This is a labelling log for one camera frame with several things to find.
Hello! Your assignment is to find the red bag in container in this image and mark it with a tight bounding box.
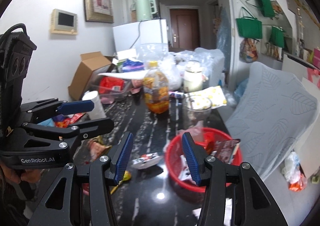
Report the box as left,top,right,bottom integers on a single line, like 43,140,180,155
98,76,124,94

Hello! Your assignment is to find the colourful hanging bag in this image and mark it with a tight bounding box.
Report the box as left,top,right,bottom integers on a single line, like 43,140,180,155
240,38,258,63

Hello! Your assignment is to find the green bag upper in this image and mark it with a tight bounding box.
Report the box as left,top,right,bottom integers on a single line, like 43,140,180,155
257,0,275,18

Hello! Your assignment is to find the left hand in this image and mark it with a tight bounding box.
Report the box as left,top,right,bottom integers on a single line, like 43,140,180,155
1,162,41,184

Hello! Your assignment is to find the wall intercom panel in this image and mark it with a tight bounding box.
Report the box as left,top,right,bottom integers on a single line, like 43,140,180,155
50,9,78,35

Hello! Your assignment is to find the iced tea bottle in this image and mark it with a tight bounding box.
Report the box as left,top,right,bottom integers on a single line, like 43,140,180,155
143,61,169,114

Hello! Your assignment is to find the red plastic basket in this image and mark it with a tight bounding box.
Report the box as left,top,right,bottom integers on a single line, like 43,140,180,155
165,127,242,193

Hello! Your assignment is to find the red packet by can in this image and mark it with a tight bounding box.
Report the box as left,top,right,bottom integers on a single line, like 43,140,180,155
53,113,84,128

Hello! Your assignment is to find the brown chocolate bar packet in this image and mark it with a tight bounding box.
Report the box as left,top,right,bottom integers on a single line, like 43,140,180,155
211,139,241,164

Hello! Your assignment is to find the brown door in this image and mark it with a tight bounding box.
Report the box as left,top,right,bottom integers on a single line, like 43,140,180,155
170,8,200,51

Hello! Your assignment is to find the white peanut packet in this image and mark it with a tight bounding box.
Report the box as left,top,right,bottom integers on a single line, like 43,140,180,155
131,152,163,170

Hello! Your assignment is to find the green bag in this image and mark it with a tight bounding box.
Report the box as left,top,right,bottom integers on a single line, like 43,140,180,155
236,7,263,39
269,26,285,48
257,0,275,18

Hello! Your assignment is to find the clear plastic bag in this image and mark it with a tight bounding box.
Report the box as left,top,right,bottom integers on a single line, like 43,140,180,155
177,120,204,142

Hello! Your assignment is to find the white paper towel roll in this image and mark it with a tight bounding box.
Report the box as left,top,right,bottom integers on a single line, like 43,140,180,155
82,90,106,120

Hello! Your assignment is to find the blue white tissue pack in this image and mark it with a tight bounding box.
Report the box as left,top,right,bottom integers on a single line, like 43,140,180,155
122,59,144,73

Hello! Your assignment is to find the white mini fridge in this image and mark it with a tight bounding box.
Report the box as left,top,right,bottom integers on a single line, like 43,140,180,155
113,19,168,52

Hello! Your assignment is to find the green electric kettle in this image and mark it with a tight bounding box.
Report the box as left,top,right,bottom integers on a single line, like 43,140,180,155
131,0,158,21

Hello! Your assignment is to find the green bag left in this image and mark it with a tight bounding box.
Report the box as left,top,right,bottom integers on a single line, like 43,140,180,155
236,7,263,39

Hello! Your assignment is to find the white ceramic pot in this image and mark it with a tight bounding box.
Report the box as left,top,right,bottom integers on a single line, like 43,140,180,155
183,61,203,93

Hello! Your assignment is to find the glass jar with spoon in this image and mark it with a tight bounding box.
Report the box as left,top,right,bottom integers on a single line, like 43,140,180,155
182,95,212,129

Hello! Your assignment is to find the green bag lower right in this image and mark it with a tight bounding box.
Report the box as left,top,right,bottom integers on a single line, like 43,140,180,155
269,26,285,48

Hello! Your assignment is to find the brown cardboard box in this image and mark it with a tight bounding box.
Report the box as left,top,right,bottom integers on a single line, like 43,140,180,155
68,51,113,101

